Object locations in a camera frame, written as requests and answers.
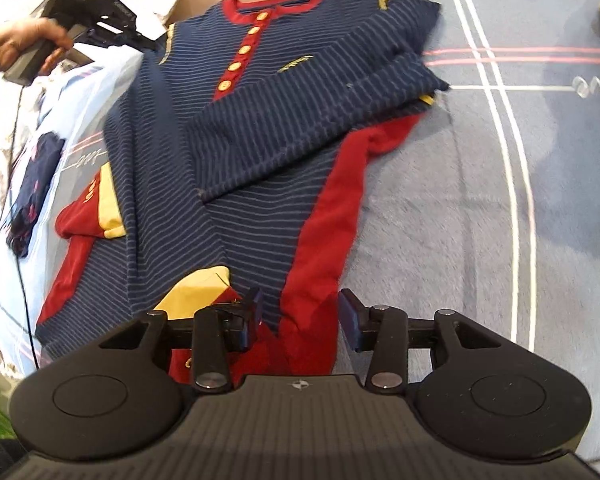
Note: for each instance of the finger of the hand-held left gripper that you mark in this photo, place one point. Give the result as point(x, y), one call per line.
point(140, 40)

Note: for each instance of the person's left hand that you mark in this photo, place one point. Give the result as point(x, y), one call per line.
point(25, 37)

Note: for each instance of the navy striped red romper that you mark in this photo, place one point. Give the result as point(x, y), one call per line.
point(260, 160)

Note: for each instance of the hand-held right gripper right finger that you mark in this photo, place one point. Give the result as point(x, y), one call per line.
point(347, 317)

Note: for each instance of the navy pink garment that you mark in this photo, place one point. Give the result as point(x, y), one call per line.
point(35, 190)

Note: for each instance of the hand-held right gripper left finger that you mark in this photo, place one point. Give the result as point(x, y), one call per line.
point(252, 317)

